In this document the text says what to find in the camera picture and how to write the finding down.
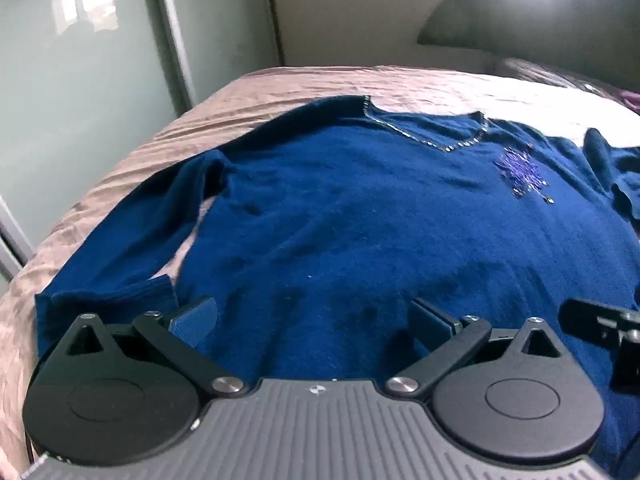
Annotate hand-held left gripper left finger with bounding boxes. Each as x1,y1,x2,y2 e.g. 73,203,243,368
62,296,251,396

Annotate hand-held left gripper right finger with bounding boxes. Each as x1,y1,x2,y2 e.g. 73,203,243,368
385,298,568,397

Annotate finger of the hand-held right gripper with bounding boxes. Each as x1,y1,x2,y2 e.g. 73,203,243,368
558,298,626,342

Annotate blue knit sweater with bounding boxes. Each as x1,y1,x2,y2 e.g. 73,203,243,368
34,95,640,473

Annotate pink bedsheet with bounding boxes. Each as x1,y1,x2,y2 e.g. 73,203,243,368
0,62,640,480

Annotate grey patterned pillow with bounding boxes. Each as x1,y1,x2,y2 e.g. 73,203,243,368
492,57,640,108

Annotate glass door wardrobe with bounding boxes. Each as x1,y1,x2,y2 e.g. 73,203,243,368
0,0,286,281

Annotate grey scalloped headboard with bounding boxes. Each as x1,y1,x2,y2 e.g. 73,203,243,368
416,0,640,96

